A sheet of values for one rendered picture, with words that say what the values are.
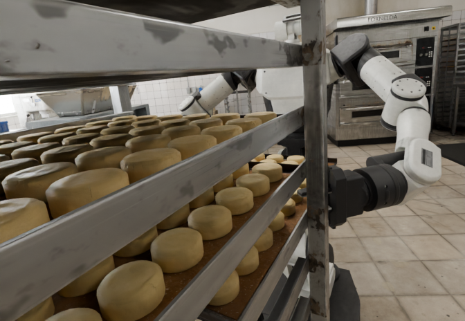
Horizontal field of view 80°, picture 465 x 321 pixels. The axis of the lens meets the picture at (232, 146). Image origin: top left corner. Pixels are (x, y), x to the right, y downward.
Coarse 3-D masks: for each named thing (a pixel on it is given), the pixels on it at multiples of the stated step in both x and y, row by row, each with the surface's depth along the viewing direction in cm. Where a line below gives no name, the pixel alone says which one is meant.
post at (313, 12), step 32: (320, 0) 38; (320, 32) 39; (320, 64) 41; (320, 96) 42; (320, 128) 43; (320, 160) 44; (320, 192) 46; (320, 224) 47; (320, 256) 48; (320, 288) 50; (320, 320) 52
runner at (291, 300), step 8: (296, 264) 52; (304, 264) 48; (296, 272) 50; (304, 272) 48; (288, 280) 48; (296, 280) 44; (304, 280) 48; (288, 288) 46; (296, 288) 44; (280, 296) 45; (288, 296) 45; (296, 296) 44; (280, 304) 43; (288, 304) 40; (272, 312) 42; (280, 312) 42; (288, 312) 40; (272, 320) 41; (280, 320) 38; (288, 320) 41
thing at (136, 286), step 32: (224, 192) 37; (256, 192) 39; (160, 224) 33; (192, 224) 30; (224, 224) 30; (128, 256) 28; (160, 256) 25; (192, 256) 25; (64, 288) 23; (96, 288) 24; (128, 288) 21; (160, 288) 22; (32, 320) 20; (64, 320) 19; (96, 320) 18; (128, 320) 20
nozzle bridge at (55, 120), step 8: (136, 104) 203; (144, 104) 199; (104, 112) 159; (112, 112) 163; (136, 112) 204; (144, 112) 203; (40, 120) 145; (48, 120) 141; (56, 120) 140; (64, 120) 139; (72, 120) 139; (32, 128) 144
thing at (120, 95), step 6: (114, 90) 64; (120, 90) 64; (126, 90) 65; (114, 96) 64; (120, 96) 64; (126, 96) 65; (114, 102) 65; (120, 102) 64; (126, 102) 65; (114, 108) 65; (120, 108) 64; (126, 108) 65
